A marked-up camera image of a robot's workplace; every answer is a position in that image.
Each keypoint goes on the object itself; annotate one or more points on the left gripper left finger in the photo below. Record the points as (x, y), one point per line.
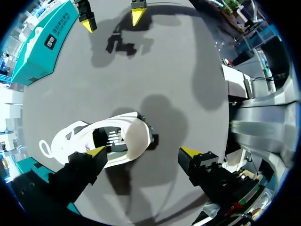
(80, 169)

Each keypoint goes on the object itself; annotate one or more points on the white shoe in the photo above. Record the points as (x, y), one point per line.
(136, 136)

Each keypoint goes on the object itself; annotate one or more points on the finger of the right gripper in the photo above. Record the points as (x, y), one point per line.
(87, 16)
(137, 11)

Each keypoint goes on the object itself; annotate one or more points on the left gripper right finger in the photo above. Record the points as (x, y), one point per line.
(204, 169)

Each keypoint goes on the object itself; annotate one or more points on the black and blue insole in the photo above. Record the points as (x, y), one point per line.
(113, 139)

